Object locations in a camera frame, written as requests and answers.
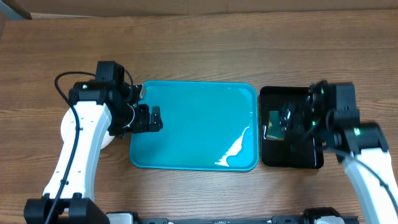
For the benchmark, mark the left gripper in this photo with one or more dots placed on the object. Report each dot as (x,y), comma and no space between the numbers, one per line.
(143,124)

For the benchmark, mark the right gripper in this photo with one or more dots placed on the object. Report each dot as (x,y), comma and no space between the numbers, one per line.
(301,114)

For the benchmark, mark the green yellow sponge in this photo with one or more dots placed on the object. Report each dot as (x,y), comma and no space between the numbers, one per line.
(274,131)

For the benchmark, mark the white plate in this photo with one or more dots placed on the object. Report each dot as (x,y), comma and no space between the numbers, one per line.
(65,125)

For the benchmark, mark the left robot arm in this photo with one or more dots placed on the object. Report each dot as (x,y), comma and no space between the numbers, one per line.
(104,105)

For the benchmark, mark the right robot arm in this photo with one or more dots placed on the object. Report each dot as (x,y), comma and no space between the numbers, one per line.
(330,116)

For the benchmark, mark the black rectangular tray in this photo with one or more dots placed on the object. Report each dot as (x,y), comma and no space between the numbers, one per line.
(294,151)

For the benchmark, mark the teal plastic tray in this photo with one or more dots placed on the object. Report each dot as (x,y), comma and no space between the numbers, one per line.
(206,126)

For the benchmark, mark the dark object top left corner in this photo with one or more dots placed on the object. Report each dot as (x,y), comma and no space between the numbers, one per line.
(14,11)

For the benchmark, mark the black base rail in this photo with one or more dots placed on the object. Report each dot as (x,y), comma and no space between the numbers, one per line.
(217,221)

